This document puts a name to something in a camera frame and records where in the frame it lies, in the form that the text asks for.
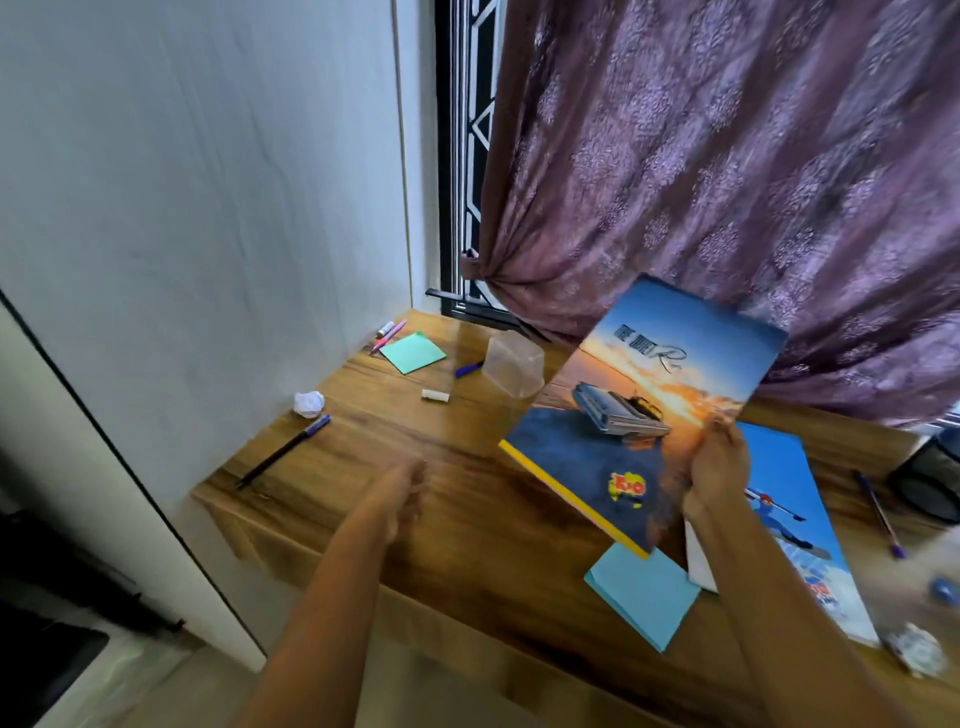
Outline person's left hand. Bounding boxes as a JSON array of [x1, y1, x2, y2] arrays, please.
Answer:
[[350, 458, 430, 547]]

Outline person's right hand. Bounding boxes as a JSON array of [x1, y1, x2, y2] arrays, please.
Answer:
[[680, 416, 754, 528]]

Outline blue cover notebook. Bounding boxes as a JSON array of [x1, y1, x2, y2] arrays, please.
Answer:
[[683, 421, 880, 648]]

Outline dark pen blue cap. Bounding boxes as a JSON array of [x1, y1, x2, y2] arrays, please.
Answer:
[[235, 413, 333, 490]]

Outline large notebook yellow spine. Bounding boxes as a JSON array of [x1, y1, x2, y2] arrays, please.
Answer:
[[497, 273, 790, 561]]

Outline light blue sticky note pad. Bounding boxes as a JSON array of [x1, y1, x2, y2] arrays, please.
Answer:
[[583, 541, 702, 654]]

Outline green sticky note pad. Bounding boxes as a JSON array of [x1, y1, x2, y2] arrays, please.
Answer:
[[378, 331, 448, 376]]

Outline pink highlighter pen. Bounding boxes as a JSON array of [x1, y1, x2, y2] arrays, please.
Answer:
[[368, 319, 409, 357]]

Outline thin blue pen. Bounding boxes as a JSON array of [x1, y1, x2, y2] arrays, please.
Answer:
[[853, 468, 909, 561]]

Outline clear plastic container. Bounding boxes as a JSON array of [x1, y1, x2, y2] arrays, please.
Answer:
[[480, 329, 547, 400]]

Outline black mesh pen holder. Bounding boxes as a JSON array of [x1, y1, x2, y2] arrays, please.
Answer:
[[887, 431, 960, 525]]

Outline printed paper ball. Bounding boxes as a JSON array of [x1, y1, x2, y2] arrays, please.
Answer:
[[881, 622, 950, 680]]

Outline person's right forearm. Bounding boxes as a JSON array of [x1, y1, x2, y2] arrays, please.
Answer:
[[683, 498, 916, 728]]

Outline person's left forearm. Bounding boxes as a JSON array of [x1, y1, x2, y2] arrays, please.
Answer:
[[230, 509, 395, 728]]

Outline purple patterned curtain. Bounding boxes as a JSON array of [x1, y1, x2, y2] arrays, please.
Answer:
[[461, 0, 960, 429]]

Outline black chair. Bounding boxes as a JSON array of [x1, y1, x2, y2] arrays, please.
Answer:
[[0, 509, 187, 728]]

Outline black window frame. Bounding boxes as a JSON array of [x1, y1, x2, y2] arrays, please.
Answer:
[[423, 0, 553, 343]]

